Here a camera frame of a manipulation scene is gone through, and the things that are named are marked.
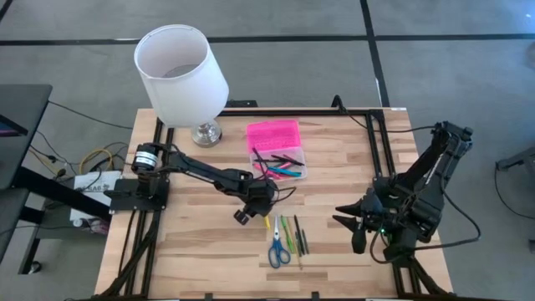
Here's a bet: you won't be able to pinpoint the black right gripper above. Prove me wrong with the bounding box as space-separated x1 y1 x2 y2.
333 188 413 255

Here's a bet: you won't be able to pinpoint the blue handled scissors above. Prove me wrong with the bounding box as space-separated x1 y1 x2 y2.
267 215 292 269

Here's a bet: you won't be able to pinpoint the light green pen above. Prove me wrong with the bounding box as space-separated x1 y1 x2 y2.
279 215 296 255

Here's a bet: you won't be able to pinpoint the black pen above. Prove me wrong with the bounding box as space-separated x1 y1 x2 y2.
270 153 306 167
293 214 304 256

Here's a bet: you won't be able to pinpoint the clear plastic supply box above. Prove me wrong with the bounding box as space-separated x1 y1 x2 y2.
249 145 309 181

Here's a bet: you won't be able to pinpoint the yellow pencil green band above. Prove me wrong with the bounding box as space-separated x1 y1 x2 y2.
286 217 303 271

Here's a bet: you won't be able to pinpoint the pink plastic box lid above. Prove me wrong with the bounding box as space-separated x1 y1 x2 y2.
245 119 303 154

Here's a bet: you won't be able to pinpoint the white floor box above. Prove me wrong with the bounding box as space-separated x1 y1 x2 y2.
69 170 122 222

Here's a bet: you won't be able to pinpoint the white shade silver table lamp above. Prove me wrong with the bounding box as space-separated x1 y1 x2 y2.
133 23 230 148

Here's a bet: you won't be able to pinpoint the grey stand leg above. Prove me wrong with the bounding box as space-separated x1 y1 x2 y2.
495 145 535 176

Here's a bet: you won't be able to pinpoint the black desk base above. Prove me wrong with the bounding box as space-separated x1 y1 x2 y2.
0 166 114 275

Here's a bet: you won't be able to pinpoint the black desk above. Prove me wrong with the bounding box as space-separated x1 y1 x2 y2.
0 83 54 191

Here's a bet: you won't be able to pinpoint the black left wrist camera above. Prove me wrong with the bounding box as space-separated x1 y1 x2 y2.
232 207 254 226

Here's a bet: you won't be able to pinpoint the black aluminium rig frame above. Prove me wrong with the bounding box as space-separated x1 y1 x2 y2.
94 106 455 301

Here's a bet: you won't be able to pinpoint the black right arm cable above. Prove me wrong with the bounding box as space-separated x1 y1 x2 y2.
369 183 482 265

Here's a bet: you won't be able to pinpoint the black floor cable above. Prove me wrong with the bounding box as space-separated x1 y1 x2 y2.
492 165 535 221
46 99 135 130

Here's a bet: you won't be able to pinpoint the yellow floor cable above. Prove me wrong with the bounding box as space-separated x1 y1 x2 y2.
78 148 115 176

